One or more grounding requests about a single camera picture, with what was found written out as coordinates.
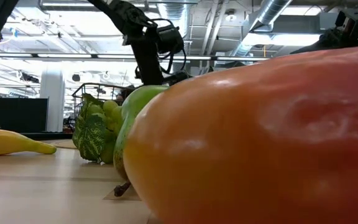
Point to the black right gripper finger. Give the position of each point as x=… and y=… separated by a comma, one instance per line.
x=312, y=46

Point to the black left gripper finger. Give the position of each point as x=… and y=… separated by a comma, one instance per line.
x=179, y=77

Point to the green pear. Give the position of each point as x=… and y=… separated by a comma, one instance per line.
x=135, y=102

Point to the orange yellow bell pepper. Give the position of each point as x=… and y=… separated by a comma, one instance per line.
x=244, y=140

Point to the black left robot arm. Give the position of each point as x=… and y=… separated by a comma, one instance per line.
x=117, y=12

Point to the green grape bunch with leaf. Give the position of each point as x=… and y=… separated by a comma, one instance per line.
x=90, y=137

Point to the white building column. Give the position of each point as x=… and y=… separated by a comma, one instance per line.
x=52, y=102

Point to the round woven placemat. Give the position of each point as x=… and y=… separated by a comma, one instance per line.
x=64, y=144

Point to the black room partition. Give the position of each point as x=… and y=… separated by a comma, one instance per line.
x=19, y=115

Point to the yellow banana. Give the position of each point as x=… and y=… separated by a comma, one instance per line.
x=5, y=141

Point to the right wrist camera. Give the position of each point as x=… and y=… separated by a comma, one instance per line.
x=351, y=23

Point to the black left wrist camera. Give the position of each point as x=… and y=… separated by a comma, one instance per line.
x=169, y=39

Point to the silver ventilation duct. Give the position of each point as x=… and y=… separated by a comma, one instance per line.
x=174, y=11
x=272, y=11

